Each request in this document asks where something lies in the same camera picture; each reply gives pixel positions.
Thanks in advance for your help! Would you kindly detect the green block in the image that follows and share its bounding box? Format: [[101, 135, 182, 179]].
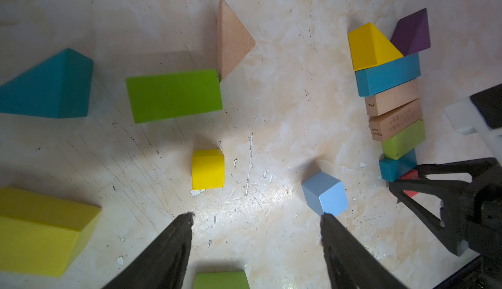
[[383, 119, 426, 160], [193, 271, 250, 289], [125, 69, 223, 124]]

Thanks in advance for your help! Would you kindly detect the natural wood plank block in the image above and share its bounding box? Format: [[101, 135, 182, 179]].
[[369, 99, 422, 142]]

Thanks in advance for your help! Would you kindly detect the small natural wood block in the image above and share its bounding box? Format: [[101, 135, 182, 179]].
[[216, 0, 256, 81]]

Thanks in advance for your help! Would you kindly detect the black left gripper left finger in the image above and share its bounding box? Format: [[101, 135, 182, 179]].
[[105, 212, 194, 288]]

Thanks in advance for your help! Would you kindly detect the teal triangular block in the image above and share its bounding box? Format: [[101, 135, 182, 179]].
[[1, 48, 94, 118]]

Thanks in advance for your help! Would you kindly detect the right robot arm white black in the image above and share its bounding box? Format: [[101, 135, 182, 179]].
[[389, 85, 501, 280]]

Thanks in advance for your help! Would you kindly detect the yellow rectangular block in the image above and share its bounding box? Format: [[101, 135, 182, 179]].
[[1, 187, 101, 277]]

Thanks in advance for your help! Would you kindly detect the light blue cube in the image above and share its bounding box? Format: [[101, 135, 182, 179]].
[[301, 171, 349, 217]]

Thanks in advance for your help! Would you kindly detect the red cube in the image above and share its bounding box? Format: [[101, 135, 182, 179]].
[[399, 169, 420, 198]]

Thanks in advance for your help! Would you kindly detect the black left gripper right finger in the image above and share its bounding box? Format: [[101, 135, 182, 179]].
[[320, 213, 406, 288]]

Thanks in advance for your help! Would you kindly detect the long teal block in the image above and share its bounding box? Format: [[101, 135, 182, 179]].
[[355, 53, 421, 97]]

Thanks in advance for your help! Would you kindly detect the yellow triangular block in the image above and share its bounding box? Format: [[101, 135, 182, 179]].
[[348, 23, 404, 71]]

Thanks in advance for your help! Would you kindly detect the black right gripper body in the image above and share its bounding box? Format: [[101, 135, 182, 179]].
[[441, 164, 501, 273]]

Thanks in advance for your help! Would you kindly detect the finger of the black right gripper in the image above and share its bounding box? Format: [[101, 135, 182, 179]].
[[387, 178, 469, 257], [415, 158, 498, 179]]

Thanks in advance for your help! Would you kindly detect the purple triangular block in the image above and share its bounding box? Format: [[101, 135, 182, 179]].
[[390, 8, 431, 56]]

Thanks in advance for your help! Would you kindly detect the small yellow cube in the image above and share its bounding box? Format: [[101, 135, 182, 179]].
[[192, 149, 225, 191]]

